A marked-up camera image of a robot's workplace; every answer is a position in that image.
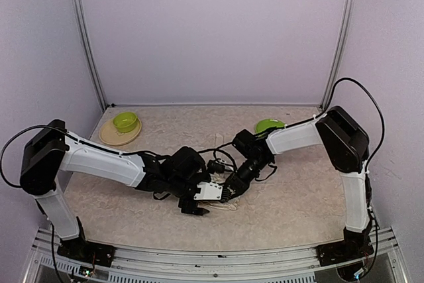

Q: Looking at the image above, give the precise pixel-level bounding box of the beige folding umbrella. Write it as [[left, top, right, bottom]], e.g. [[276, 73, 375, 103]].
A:
[[195, 172, 242, 213]]

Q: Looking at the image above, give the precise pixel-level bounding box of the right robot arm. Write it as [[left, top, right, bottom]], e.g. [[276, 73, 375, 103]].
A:
[[221, 106, 374, 266]]

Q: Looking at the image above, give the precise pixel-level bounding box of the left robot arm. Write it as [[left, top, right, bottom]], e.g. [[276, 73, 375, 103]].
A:
[[20, 120, 223, 267]]

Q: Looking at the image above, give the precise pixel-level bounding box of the green flat plate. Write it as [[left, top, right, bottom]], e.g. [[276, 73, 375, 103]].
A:
[[255, 119, 286, 134]]

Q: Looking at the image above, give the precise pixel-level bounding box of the lime green bowl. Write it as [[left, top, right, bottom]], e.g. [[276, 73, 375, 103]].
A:
[[113, 112, 138, 133]]

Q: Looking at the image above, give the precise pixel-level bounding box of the beige round plate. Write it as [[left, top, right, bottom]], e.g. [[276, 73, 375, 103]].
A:
[[99, 119, 142, 146]]

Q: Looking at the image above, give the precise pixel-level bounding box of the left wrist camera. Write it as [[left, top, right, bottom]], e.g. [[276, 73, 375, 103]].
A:
[[193, 182, 223, 201]]

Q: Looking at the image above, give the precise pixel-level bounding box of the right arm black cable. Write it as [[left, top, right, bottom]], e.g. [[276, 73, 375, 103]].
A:
[[326, 77, 387, 164]]

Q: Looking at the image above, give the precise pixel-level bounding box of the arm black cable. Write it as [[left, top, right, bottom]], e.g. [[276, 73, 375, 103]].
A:
[[0, 125, 67, 188], [326, 77, 387, 164]]

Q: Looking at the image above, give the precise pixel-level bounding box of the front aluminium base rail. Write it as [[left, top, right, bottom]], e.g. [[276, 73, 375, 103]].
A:
[[23, 226, 408, 283]]

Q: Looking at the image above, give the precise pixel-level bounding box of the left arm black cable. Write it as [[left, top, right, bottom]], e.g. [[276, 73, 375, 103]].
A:
[[0, 125, 67, 188]]

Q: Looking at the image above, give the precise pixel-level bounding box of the right aluminium frame post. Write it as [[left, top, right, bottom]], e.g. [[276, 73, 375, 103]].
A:
[[320, 0, 355, 110]]

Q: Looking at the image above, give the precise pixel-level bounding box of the aluminium frame post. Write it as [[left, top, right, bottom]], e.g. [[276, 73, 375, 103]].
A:
[[320, 0, 355, 110], [72, 0, 108, 111]]

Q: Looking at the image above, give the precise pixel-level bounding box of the left aluminium frame post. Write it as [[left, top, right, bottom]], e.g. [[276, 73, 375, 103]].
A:
[[72, 0, 108, 111]]

